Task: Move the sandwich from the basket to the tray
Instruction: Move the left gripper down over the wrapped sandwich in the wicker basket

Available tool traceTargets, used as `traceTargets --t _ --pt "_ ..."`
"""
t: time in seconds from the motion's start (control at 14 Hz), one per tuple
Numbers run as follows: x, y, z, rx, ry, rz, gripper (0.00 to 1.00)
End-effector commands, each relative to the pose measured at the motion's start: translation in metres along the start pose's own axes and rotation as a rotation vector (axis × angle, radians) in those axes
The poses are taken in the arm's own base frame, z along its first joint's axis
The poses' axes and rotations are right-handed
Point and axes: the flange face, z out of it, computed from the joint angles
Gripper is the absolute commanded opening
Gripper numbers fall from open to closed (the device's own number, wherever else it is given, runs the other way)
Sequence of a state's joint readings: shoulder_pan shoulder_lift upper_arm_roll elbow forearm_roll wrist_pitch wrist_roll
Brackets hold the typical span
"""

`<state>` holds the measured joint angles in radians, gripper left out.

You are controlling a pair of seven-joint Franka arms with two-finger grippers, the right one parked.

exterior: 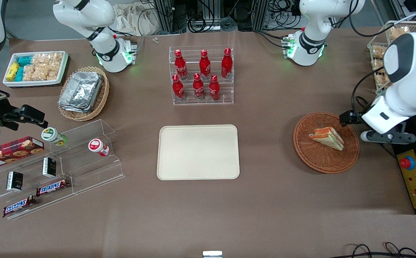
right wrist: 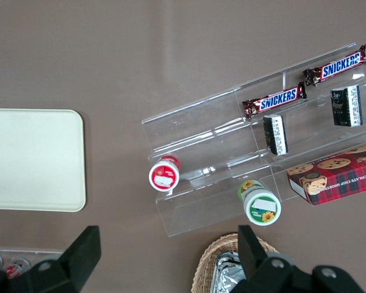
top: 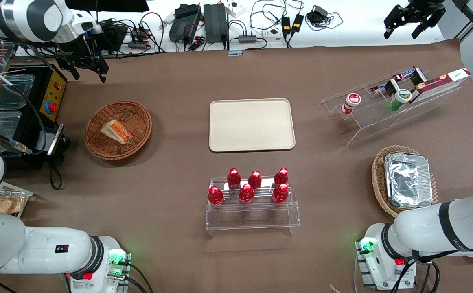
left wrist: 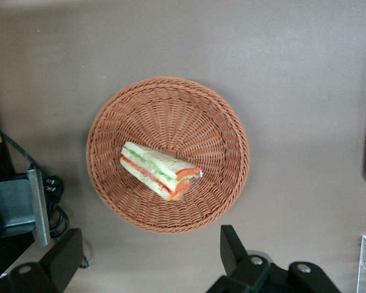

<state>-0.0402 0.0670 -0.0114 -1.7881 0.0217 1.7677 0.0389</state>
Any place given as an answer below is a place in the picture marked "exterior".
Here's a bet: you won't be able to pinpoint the oval light wicker basket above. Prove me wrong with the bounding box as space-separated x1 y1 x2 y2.
58 66 110 121

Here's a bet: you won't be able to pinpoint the bagged bread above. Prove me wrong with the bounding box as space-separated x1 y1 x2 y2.
372 46 388 60
374 61 392 92
389 26 411 42

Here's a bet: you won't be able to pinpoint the black floor cables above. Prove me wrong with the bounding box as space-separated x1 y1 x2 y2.
340 242 416 258

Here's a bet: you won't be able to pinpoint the white rectangular snack tray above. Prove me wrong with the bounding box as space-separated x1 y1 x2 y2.
3 51 69 88

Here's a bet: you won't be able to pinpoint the red cookie box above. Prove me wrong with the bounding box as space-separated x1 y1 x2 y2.
0 137 45 171

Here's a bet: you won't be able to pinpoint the stack of foil trays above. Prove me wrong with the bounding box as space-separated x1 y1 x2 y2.
58 71 103 114

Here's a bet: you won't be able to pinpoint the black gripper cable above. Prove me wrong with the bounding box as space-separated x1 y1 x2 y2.
351 67 387 120

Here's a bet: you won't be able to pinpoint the red cola bottle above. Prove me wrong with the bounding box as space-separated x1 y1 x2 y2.
221 48 233 79
193 73 205 100
172 75 185 101
199 49 211 80
209 75 221 101
174 49 189 80

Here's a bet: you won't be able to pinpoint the clear acrylic stepped shelf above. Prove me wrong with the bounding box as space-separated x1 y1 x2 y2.
0 119 125 220

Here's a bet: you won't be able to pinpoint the clear rice cracker bag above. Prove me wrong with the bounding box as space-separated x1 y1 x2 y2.
48 53 64 71
33 66 59 81
32 53 50 67
22 64 37 82

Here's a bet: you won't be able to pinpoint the yellow snack packet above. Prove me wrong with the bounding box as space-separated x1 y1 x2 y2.
6 62 21 81

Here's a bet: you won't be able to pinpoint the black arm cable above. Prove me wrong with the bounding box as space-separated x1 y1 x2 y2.
348 0 416 38

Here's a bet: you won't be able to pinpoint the white wire bread rack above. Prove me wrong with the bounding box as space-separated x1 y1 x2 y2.
367 20 416 95

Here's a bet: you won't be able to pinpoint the green lid small bottle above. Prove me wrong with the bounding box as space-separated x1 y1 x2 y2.
41 127 67 147

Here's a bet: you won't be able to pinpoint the Snickers chocolate bar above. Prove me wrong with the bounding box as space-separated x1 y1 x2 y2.
3 195 37 218
36 178 71 197

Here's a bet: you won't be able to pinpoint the triangular sandwich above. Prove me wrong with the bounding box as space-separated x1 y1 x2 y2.
309 127 345 151

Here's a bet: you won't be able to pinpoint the black base cables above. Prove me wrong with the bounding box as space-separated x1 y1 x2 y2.
254 29 291 49

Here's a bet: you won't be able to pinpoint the beige cloth bag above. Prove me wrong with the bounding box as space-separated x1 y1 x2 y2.
114 3 160 37

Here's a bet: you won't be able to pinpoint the red lid small bottle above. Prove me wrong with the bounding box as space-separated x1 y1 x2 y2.
88 139 110 157

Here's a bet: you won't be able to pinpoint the cream plastic tray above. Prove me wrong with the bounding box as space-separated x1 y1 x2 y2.
157 124 240 180

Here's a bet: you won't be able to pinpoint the small black box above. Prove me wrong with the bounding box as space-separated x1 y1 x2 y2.
6 171 24 191
43 157 57 178

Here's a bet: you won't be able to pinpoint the black cable coil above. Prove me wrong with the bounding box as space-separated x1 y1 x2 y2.
188 14 210 33

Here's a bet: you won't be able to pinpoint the clear acrylic bottle rack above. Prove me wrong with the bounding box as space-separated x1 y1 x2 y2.
169 45 234 106

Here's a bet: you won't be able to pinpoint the round brown wicker basket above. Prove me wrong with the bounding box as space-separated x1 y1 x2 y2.
293 112 360 174

